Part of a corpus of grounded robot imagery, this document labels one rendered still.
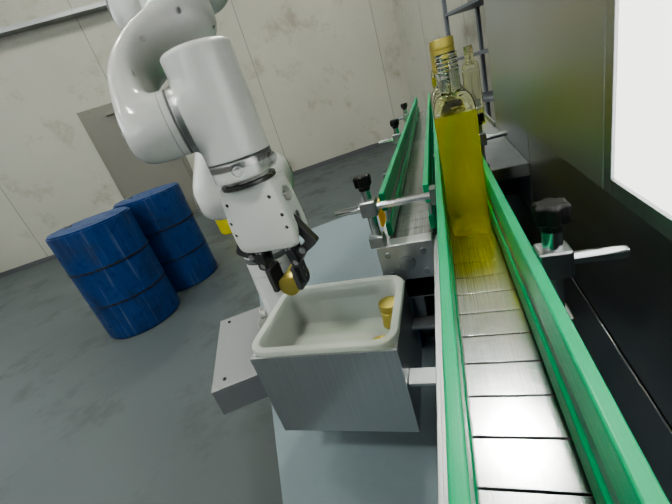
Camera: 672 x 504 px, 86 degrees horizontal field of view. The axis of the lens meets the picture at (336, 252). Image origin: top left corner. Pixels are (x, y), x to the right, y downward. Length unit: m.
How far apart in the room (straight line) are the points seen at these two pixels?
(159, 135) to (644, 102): 0.45
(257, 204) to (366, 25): 7.54
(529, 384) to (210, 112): 0.42
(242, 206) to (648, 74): 0.41
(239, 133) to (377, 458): 0.55
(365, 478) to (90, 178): 7.56
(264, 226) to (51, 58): 7.55
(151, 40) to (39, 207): 7.84
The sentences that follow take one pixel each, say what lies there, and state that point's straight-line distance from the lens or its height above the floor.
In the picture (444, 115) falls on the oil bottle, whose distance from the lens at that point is 0.55.
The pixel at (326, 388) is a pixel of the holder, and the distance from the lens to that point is 0.56.
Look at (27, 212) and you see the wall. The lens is 8.44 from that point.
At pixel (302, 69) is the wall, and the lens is 7.54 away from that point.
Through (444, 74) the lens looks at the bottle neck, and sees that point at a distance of 0.56.
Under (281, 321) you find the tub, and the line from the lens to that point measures 0.63.
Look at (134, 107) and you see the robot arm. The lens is 0.48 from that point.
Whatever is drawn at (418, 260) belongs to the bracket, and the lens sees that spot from 0.62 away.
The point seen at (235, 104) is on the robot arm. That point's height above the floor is 1.33.
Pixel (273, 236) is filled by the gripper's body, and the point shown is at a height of 1.16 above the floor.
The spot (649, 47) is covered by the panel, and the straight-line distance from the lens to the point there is 0.36.
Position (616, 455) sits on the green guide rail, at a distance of 0.22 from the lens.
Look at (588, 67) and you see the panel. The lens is 0.45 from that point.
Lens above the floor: 1.31
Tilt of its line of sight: 23 degrees down
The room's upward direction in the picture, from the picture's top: 18 degrees counter-clockwise
